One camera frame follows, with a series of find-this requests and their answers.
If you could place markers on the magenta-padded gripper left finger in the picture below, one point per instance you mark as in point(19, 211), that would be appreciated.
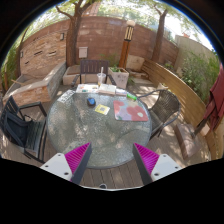
point(77, 159)

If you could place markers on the brown stone parasol base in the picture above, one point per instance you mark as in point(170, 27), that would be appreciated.
point(187, 141)

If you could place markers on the floral pastel mouse pad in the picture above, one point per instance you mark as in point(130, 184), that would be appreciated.
point(130, 111)

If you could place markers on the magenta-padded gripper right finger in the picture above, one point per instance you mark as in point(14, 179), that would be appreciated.
point(148, 160)

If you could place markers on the thin blue book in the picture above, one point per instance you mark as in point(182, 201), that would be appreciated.
point(121, 92)

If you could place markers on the dark wooden slat chair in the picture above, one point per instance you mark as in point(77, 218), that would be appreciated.
point(93, 66)

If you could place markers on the large forked tree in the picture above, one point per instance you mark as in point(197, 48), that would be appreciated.
point(71, 43)

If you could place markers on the brown wicker chair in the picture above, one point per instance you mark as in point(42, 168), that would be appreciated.
point(166, 108)

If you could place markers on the black metal chair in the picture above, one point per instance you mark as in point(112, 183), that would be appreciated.
point(31, 133)

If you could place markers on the small white planter pot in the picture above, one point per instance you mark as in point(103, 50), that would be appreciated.
point(162, 86)

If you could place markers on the small green box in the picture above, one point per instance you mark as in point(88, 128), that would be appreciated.
point(131, 97)

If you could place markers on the red folded parasol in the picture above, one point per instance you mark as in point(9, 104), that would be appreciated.
point(216, 100)

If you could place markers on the black and white patterned card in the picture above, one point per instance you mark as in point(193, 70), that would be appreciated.
point(66, 96)

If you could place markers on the blue computer mouse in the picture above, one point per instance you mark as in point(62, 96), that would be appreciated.
point(91, 101)

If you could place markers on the dark wall lamp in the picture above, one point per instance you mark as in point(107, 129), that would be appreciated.
point(62, 36)
point(21, 54)

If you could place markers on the clear plastic cup with straw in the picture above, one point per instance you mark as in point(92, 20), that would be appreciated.
point(101, 79)

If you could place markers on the colourful magazine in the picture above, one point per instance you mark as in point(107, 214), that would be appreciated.
point(86, 88)

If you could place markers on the tall concrete planter with plant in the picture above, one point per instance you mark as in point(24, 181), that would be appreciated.
point(120, 78)

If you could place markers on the yellow square card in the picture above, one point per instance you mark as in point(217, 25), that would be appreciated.
point(102, 109)

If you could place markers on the tan stone slab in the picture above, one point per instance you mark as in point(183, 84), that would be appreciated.
point(135, 62)

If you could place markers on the curved wooden slat fence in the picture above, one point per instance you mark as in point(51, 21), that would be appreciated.
point(186, 100)

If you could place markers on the slim straight tree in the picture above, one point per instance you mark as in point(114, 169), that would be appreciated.
point(159, 40)

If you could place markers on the stone raised basin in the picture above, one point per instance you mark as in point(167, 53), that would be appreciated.
point(36, 90)

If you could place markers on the grey wall utility box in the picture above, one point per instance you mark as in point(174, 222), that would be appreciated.
point(83, 52)

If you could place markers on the wooden lamp post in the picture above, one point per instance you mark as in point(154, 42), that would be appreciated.
point(125, 50)

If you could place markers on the low concrete planter box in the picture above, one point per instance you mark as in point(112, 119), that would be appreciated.
point(68, 78)

